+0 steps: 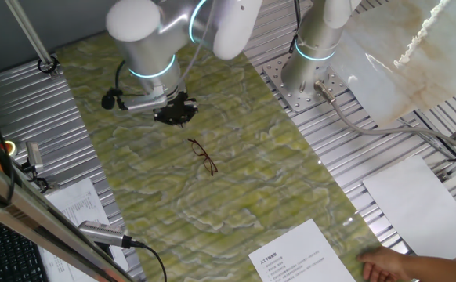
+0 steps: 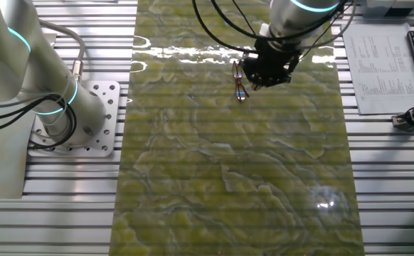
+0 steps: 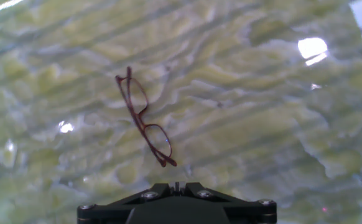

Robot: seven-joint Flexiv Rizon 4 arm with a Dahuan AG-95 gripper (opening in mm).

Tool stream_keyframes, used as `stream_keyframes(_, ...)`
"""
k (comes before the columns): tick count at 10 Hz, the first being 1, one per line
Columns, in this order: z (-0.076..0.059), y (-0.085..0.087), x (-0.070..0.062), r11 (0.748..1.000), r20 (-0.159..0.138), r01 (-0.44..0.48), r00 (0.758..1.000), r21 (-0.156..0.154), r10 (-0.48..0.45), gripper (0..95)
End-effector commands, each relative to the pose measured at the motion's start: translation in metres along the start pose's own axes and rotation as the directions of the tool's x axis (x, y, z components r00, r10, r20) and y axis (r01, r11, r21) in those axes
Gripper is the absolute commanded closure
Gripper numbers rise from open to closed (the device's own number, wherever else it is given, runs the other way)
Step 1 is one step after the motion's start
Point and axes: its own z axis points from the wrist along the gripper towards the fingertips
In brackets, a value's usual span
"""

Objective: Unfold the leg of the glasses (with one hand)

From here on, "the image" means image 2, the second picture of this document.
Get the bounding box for red frame glasses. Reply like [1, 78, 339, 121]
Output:
[231, 60, 250, 103]

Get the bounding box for camera stand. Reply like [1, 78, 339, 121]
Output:
[391, 102, 414, 129]

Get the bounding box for printed table paper sheet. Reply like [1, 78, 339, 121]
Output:
[341, 23, 414, 115]

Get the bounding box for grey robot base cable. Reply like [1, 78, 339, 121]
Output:
[38, 19, 87, 83]

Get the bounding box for grey black device box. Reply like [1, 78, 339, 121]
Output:
[361, 0, 414, 18]

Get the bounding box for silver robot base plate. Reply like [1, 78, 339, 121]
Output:
[27, 80, 122, 158]

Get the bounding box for green marble pattern mat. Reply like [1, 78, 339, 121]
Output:
[109, 0, 366, 256]

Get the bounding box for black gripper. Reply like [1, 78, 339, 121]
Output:
[241, 37, 301, 92]

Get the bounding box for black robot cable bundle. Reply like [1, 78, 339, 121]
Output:
[0, 92, 78, 150]
[191, 0, 354, 61]

